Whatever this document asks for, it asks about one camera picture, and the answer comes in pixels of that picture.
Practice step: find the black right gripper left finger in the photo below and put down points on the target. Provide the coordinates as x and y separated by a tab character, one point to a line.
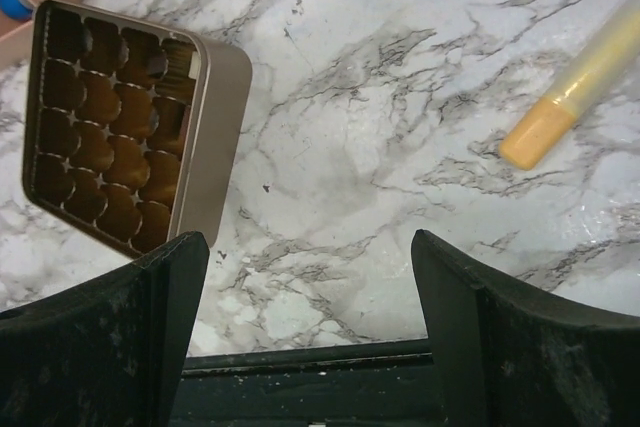
109	351

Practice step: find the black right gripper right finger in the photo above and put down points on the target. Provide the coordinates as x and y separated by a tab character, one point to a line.
511	354

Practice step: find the gold chocolate tin box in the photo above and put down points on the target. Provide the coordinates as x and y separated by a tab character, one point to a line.
131	127

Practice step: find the tan stick on table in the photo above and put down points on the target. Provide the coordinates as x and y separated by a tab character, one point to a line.
579	86

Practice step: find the blue grey small bottle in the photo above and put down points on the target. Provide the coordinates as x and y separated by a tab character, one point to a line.
19	10

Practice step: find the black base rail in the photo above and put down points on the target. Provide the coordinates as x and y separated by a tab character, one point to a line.
377	384

